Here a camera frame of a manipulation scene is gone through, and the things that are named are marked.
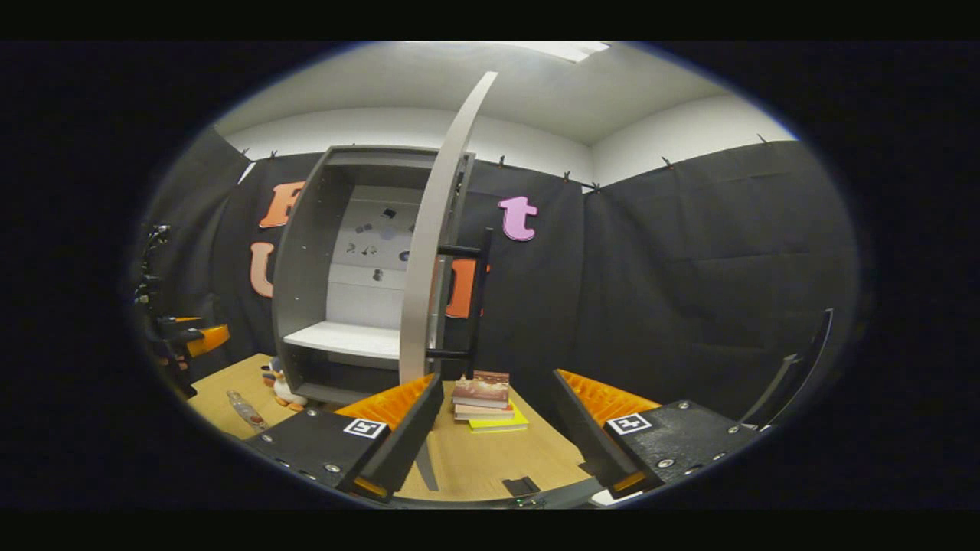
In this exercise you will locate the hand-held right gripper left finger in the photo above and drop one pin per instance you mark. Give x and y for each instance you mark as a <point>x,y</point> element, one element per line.
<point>406,444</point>

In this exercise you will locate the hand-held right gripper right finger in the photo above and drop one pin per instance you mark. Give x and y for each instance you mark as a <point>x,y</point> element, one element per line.
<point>586,444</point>

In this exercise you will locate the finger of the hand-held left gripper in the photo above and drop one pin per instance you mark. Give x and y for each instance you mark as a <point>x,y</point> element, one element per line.
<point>180,321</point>
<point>207,339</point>

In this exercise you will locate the clear plastic bottle red label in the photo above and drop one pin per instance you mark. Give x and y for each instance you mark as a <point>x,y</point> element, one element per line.
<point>246,409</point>

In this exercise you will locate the white cabinet door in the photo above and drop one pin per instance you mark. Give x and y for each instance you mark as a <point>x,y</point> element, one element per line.
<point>429,252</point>

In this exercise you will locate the grey cabinet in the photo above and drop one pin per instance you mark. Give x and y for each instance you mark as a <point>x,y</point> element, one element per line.
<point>302,291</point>

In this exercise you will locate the white cabinet shelf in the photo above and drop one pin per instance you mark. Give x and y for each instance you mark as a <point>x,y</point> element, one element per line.
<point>344,339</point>

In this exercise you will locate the small black object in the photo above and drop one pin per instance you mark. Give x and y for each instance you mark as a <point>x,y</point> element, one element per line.
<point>521,486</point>

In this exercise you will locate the yellow book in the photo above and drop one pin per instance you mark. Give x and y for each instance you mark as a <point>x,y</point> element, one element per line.
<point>509,422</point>

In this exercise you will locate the thin beige book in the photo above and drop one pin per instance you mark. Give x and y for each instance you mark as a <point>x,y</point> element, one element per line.
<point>482,413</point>

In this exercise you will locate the penguin plush toy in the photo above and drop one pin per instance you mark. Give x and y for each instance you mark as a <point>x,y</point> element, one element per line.
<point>285,390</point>

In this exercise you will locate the brown hardcover book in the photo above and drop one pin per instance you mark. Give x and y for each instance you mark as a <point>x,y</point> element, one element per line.
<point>482,389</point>

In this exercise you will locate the black backdrop cloth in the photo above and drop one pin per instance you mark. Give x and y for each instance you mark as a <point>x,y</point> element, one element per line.
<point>689,268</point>

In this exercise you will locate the ceiling light panel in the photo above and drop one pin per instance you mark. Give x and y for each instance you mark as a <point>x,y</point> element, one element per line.
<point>566,51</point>

